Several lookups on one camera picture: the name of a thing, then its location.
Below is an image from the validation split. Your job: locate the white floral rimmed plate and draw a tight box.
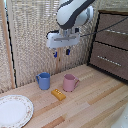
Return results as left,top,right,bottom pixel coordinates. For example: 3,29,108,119
0,94,35,128

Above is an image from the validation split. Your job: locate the yellow rectangular block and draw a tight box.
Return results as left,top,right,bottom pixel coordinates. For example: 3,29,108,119
50,88,67,102

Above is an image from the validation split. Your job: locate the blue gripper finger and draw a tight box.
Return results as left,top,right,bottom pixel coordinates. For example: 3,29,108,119
53,49,59,59
65,48,71,56

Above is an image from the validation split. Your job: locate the blue mug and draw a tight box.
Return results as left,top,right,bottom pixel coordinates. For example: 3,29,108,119
35,72,51,91

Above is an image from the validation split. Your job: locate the silver drawer handle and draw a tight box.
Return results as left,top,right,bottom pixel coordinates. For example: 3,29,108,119
96,55,123,68
105,28,128,36

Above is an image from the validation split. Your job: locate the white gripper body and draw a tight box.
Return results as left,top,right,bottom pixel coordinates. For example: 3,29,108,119
45,28,82,50

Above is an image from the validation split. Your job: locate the pink mug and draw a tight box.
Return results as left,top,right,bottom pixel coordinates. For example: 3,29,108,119
62,73,81,93

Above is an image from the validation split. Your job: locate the wooden screen post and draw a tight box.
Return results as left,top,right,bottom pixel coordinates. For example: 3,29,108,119
0,0,17,90
54,0,68,75

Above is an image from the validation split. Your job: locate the dark brown drawer cabinet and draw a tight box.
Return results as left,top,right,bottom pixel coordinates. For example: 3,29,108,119
87,9,128,83

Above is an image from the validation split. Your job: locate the woven bamboo screen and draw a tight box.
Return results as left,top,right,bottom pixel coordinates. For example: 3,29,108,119
0,0,128,94

